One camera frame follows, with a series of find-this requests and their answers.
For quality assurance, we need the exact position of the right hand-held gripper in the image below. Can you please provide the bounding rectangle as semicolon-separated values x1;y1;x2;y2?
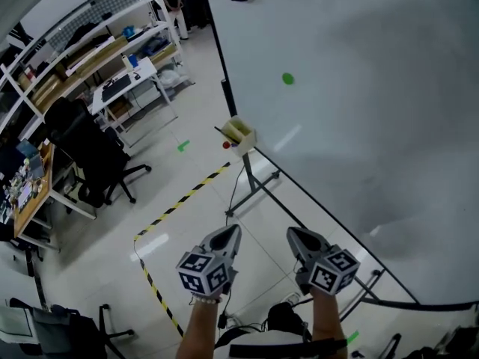
286;226;361;297

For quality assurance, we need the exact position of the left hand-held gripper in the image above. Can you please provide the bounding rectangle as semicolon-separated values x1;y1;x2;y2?
176;224;242;299

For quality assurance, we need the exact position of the person's left forearm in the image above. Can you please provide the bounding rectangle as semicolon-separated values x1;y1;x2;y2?
175;297;225;359

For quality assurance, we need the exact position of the person's right forearm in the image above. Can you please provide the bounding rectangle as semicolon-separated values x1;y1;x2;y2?
309;288;347;355

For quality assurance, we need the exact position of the person's black trouser leg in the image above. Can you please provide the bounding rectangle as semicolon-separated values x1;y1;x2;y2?
267;301;311;342

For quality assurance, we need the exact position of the yellow black floor tape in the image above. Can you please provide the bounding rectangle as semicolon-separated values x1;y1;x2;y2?
133;162;232;340

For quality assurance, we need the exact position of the black whiteboard stand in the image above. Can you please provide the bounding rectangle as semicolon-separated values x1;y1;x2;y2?
220;79;479;321

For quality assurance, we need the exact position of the beige pen holder box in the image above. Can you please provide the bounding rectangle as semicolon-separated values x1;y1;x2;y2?
221;114;257;158

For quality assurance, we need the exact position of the black chair with armrest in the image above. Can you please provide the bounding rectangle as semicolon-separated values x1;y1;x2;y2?
0;297;135;359

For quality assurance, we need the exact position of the black chair with bag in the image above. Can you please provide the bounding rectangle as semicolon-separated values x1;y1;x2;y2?
381;325;479;359

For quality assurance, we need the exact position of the large whiteboard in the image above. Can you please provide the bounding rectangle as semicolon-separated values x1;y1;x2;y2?
201;0;479;312

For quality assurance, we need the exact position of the black office chair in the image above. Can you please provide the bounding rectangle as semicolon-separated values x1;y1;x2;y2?
43;97;153;209

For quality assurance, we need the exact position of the wooden desk with white legs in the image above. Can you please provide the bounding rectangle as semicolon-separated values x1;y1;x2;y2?
0;140;98;254

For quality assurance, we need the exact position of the white plastic bag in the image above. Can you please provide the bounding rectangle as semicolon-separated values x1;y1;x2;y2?
159;69;180;88

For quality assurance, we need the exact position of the pile of small desk items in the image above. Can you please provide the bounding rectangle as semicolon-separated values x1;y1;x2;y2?
0;140;46;220

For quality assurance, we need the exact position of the black keyboard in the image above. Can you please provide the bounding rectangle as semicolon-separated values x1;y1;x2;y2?
101;76;132;102

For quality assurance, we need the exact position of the small white table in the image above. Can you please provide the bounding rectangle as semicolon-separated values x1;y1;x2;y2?
91;56;180;149

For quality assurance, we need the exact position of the long cardboard box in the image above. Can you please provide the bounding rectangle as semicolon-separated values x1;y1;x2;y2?
67;35;128;78

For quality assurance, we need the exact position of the white metal shelving rack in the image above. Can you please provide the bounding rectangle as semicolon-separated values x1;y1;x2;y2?
0;0;184;138

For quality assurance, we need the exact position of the black bag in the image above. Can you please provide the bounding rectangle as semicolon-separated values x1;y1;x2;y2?
65;22;98;48

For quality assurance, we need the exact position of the checkered pattern board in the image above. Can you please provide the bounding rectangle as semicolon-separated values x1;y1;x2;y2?
48;0;150;50

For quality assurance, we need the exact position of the white bead bracelet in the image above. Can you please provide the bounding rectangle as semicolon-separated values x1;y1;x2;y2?
189;293;222;306

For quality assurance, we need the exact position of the black power cable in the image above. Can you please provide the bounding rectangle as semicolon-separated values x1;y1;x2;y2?
224;165;248;227

